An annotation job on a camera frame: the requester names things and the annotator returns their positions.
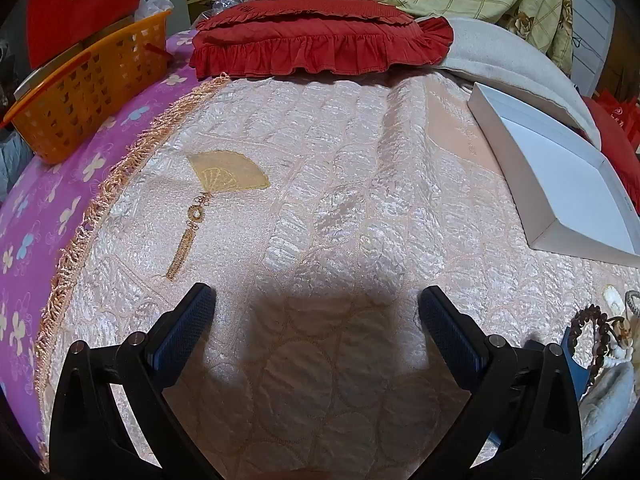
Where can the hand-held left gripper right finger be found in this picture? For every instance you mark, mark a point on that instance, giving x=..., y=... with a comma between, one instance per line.
x=447, y=330

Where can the beige cushion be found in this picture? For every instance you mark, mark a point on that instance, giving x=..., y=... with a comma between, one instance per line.
x=500, y=55

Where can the red fringed pillow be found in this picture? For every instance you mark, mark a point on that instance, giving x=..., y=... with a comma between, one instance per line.
x=625, y=170

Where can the red paper bag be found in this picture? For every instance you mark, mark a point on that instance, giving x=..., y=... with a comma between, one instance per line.
x=622, y=107

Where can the white shallow box tray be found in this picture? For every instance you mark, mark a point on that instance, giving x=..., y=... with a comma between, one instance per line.
x=550, y=160

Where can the red ruffled pillow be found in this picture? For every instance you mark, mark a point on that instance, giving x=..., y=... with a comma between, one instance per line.
x=310, y=35

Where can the orange plastic basket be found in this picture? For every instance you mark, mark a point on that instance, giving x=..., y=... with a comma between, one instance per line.
x=75, y=95

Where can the white plastic bag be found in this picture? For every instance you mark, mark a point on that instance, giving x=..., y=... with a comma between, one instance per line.
x=152, y=7

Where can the red flat lid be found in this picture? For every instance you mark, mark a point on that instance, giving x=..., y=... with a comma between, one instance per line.
x=85, y=0

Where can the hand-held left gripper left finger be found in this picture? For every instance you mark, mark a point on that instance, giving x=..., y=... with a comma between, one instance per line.
x=187, y=330

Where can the grey cloth pouch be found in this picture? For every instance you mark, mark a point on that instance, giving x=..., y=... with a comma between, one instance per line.
x=607, y=395

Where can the purple floral bed sheet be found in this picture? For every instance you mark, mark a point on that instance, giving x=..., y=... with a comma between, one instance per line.
x=30, y=220

